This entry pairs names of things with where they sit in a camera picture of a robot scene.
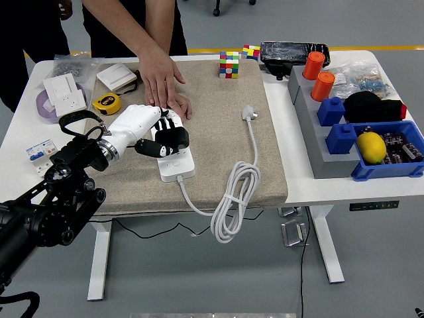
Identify black plug with cord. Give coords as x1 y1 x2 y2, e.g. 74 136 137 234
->
87 127 265 239

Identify person's right hand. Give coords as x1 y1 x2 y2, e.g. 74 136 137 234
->
136 46 186 111

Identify clear bag of screws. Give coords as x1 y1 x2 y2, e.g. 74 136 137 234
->
52 51 104 83

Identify white blue circuit breaker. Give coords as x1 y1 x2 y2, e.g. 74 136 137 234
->
25 138 60 178

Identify white power strip with cord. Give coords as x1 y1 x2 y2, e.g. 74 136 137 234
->
150 104 262 244

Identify silver metal bracket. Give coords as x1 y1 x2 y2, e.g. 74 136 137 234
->
278 206 303 219
280 218 309 248

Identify black hanging cable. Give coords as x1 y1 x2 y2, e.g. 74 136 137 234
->
298 205 311 318

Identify black table control panel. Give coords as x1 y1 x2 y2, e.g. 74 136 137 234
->
348 199 400 213

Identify purple dish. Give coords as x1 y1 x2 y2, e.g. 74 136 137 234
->
35 82 89 125

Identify white socket panel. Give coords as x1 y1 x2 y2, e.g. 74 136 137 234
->
53 89 88 118

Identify person's left hand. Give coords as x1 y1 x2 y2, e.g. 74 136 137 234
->
167 93 193 121

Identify large colourful puzzle cube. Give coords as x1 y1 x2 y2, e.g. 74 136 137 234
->
219 50 240 80

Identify clear bag of components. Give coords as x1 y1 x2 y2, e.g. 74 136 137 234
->
329 61 382 99

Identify person's hand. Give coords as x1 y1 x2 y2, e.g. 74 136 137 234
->
58 0 73 21

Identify grey stepped block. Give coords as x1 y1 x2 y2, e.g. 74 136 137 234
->
287 64 362 180

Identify yellow lemon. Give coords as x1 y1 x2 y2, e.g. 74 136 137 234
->
356 132 388 166

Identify dark maroon capacitor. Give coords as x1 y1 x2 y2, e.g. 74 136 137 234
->
382 131 411 149
401 141 424 164
382 148 409 166

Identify small white panel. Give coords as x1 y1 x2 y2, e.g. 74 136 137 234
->
41 98 57 115

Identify blue block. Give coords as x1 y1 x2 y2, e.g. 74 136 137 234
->
325 123 359 156
317 96 346 128

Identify clear bag of blue resistors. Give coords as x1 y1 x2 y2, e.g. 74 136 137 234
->
357 71 397 100

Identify small colourful puzzle cube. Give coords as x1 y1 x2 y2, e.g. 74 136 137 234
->
240 44 262 62

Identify white wall switch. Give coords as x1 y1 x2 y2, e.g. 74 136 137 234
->
96 62 138 92

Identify black cloth with red patch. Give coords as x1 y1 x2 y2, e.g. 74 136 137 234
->
343 90 408 125

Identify black office chair base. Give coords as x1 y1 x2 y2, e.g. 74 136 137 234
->
211 0 258 17

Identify black case in plastic wrap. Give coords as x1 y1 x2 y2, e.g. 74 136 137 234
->
259 40 331 81

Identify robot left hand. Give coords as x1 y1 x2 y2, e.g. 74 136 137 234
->
107 104 186 159

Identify person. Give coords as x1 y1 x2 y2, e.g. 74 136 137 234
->
81 0 189 59
0 0 72 113

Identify blue plastic bin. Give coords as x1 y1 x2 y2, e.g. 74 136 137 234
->
350 119 424 182

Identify orange cylinder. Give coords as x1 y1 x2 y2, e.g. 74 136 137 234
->
302 51 327 81
310 71 337 103

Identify grey-brown mat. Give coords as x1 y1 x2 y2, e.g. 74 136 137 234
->
81 58 289 218

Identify white switch panel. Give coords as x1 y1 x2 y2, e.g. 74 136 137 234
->
44 73 80 104

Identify white table leg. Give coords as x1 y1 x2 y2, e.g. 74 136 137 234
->
306 204 346 285
87 218 113 302

